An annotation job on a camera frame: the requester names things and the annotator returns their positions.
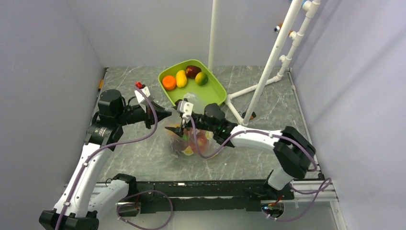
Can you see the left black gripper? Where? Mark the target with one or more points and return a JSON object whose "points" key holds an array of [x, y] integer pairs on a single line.
{"points": [[149, 116]]}

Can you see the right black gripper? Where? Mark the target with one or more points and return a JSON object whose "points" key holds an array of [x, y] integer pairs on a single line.
{"points": [[177, 130]]}

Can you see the clear plastic bag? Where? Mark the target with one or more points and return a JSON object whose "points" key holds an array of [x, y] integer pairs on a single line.
{"points": [[179, 147]]}

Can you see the red grape bunch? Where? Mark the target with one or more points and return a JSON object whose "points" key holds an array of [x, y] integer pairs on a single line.
{"points": [[202, 141]]}

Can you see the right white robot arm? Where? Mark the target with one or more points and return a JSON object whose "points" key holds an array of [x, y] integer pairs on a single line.
{"points": [[293, 151]]}

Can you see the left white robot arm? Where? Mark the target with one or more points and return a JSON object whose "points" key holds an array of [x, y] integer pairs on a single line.
{"points": [[77, 209]]}

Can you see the orange fake fruit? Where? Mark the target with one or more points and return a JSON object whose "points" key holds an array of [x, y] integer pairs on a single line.
{"points": [[169, 83]]}

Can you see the green yellow fake mango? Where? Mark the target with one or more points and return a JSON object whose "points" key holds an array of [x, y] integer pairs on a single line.
{"points": [[201, 79]]}

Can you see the green plastic tray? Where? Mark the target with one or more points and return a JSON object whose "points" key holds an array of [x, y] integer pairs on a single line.
{"points": [[211, 92]]}

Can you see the dark red apple back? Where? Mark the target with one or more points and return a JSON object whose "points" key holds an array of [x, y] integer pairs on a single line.
{"points": [[192, 71]]}

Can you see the orange hook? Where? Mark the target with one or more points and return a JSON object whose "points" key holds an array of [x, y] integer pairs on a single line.
{"points": [[278, 28]]}

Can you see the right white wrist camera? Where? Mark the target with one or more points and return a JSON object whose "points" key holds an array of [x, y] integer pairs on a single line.
{"points": [[185, 109]]}

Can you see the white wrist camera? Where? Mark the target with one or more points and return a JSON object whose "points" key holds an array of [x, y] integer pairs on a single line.
{"points": [[142, 94], [185, 109]]}

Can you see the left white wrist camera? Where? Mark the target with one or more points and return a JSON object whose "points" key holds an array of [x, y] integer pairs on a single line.
{"points": [[142, 94]]}

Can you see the orange handled tool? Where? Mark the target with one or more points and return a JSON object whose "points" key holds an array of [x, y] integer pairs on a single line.
{"points": [[100, 85]]}

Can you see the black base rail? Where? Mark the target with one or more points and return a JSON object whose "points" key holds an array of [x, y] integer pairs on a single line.
{"points": [[248, 195]]}

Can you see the white pvc pipe frame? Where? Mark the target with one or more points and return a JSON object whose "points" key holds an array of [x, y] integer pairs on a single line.
{"points": [[281, 55]]}

